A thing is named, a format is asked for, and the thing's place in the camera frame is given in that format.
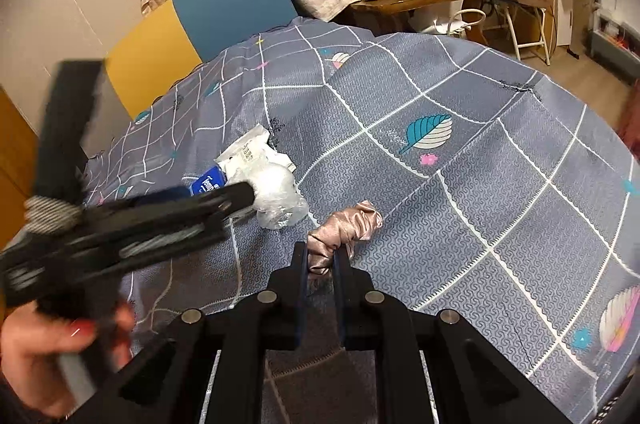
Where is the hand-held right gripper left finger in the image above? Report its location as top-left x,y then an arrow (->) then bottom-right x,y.
102,241 -> 311,424

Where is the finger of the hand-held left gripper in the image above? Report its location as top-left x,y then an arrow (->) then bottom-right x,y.
115,224 -> 228,266
85,181 -> 255,232

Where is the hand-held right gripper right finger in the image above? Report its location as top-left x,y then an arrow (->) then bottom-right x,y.
332,246 -> 571,424

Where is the blue tissue packet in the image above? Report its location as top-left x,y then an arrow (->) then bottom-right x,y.
190,164 -> 228,200

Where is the pink satin scrunchie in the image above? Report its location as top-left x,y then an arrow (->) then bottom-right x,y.
306,200 -> 383,277

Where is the person's left hand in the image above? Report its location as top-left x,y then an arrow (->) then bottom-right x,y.
0,299 -> 137,420

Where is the clear plastic bag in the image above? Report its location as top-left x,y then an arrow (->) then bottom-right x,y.
215,124 -> 308,230

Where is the grey printed bedsheet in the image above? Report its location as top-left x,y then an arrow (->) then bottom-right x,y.
75,16 -> 640,424

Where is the grey low cabinet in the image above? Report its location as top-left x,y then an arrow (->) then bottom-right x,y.
590,16 -> 640,80

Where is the white ring stand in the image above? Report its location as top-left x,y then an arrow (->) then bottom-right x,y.
432,11 -> 486,37

